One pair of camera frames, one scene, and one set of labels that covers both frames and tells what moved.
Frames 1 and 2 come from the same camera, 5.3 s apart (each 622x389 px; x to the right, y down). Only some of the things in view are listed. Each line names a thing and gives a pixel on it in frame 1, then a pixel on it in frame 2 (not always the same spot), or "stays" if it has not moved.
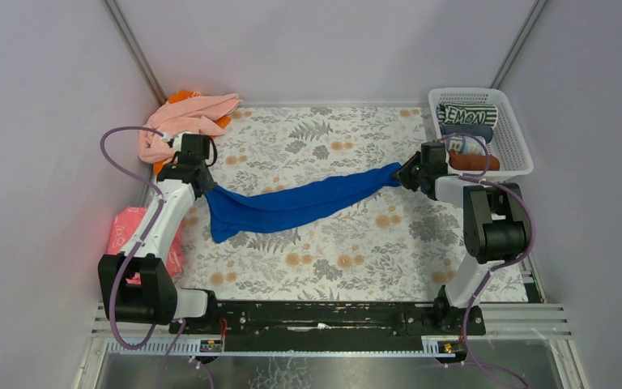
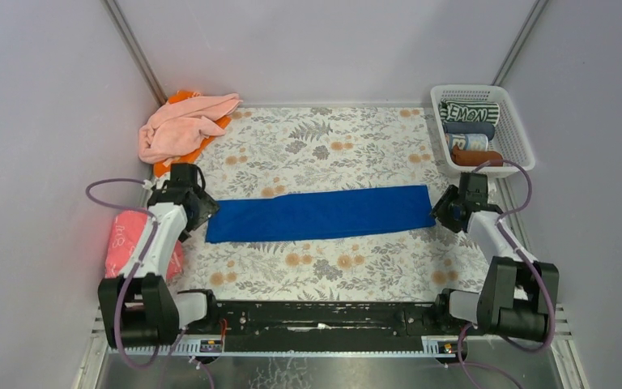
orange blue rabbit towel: (466, 144) stays
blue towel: (240, 207) to (321, 215)
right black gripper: (412, 171) to (442, 207)
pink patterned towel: (124, 224) stays
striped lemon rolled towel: (458, 113) stays
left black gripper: (202, 178) to (206, 210)
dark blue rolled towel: (485, 132) stays
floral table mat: (394, 245) stays
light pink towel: (198, 115) stays
